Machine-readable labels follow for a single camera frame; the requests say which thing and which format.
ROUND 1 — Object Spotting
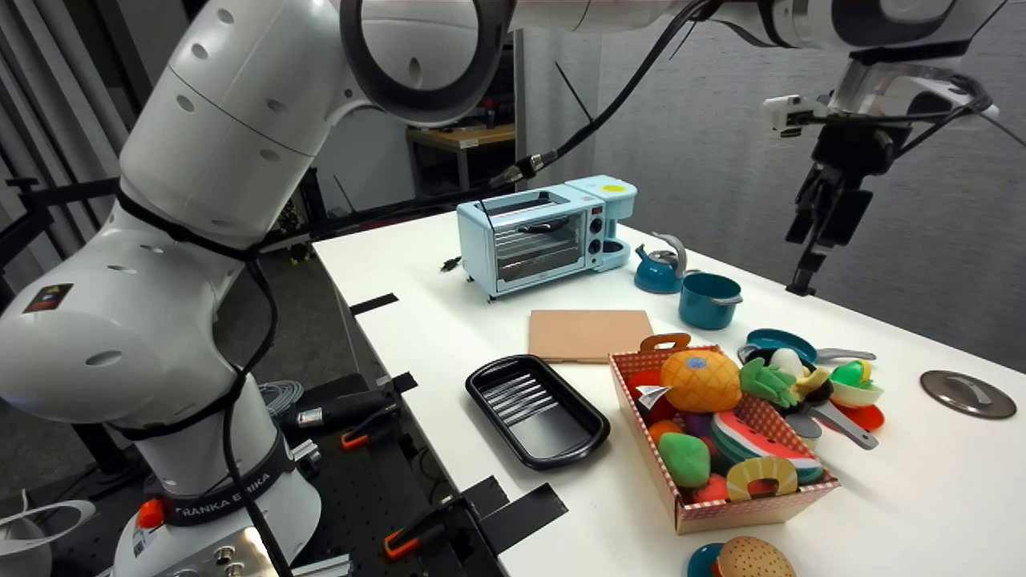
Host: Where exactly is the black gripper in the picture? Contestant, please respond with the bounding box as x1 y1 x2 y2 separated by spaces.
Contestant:
787 117 899 252

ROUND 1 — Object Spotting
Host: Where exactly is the banana plush toy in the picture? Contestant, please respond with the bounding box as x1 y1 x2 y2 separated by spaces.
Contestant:
765 345 837 403

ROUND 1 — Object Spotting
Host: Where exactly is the teal toy pan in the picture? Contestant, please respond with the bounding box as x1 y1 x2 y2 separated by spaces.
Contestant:
745 328 879 368

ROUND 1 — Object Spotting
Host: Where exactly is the teal toy pot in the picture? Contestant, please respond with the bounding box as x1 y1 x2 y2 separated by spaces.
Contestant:
677 269 748 333

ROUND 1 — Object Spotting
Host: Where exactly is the green white plush toy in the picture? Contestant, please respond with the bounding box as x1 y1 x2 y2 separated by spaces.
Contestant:
829 358 885 413

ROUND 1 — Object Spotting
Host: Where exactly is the watermelon slice plush toy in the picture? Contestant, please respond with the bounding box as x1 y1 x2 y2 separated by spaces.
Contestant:
709 410 829 488

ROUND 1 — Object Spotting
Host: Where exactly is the green pear plush toy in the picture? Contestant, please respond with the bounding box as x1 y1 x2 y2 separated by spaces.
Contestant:
653 428 715 492

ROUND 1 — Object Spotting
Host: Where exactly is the red plush toy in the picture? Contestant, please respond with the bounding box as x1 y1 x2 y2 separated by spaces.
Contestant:
686 473 734 507

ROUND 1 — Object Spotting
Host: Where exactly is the wooden tray of toy food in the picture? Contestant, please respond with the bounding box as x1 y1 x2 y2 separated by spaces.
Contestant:
611 330 845 539

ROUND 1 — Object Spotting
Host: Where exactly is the bread plush toy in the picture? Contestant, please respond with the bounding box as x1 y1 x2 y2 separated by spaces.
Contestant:
715 535 800 577

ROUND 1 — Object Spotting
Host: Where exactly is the small red plate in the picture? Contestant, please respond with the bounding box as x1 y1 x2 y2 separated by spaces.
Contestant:
833 399 887 437

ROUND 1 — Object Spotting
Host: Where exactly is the wooden cutting board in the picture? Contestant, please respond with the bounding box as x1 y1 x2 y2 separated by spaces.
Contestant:
525 309 653 368

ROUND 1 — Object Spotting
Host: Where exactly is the light blue toaster oven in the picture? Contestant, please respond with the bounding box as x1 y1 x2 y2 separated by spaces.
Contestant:
454 174 643 305

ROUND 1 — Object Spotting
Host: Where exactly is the black grill tray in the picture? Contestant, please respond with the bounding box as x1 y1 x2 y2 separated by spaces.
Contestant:
462 352 614 471

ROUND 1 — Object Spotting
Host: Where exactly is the small teal plate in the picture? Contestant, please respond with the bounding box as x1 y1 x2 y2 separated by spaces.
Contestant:
686 543 732 577

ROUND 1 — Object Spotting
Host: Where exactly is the wooden side table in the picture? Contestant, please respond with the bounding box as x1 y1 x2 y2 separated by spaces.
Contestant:
403 117 519 201

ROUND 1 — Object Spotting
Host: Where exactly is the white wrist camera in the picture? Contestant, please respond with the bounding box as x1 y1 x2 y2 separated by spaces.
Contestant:
764 88 851 141

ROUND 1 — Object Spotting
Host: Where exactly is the pineapple ring plush toy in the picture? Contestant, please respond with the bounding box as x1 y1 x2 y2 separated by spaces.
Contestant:
726 455 803 507

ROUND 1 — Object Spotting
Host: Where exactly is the orange handled clamp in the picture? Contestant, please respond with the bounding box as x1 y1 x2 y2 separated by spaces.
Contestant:
379 496 459 565
338 399 409 455

